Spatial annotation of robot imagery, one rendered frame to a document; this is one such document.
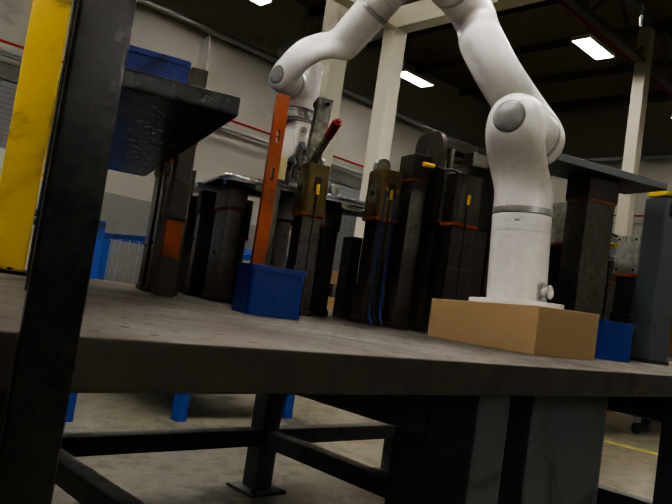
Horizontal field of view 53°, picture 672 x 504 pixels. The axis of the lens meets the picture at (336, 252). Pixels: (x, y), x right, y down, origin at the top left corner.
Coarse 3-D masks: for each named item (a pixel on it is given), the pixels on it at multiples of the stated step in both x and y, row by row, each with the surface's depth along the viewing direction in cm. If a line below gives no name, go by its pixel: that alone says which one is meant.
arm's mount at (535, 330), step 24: (432, 312) 140; (456, 312) 136; (480, 312) 132; (504, 312) 128; (528, 312) 125; (552, 312) 127; (576, 312) 133; (432, 336) 139; (456, 336) 135; (480, 336) 131; (504, 336) 128; (528, 336) 124; (552, 336) 127; (576, 336) 134
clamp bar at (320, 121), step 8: (320, 104) 160; (328, 104) 159; (320, 112) 160; (328, 112) 161; (312, 120) 162; (320, 120) 161; (328, 120) 161; (312, 128) 161; (320, 128) 161; (312, 136) 160; (320, 136) 161; (312, 144) 161; (312, 152) 162; (320, 160) 162
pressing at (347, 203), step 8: (224, 176) 159; (232, 176) 158; (240, 176) 159; (208, 184) 178; (216, 184) 178; (224, 184) 176; (248, 184) 170; (256, 184) 160; (256, 192) 182; (288, 192) 173; (328, 200) 177; (336, 200) 169; (344, 200) 170; (352, 200) 171; (344, 208) 188; (352, 208) 184; (360, 208) 182; (360, 216) 194
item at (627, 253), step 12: (624, 240) 203; (636, 240) 199; (624, 252) 202; (636, 252) 198; (624, 264) 202; (636, 264) 198; (624, 276) 201; (636, 276) 197; (624, 288) 201; (624, 300) 200; (612, 312) 204; (624, 312) 199
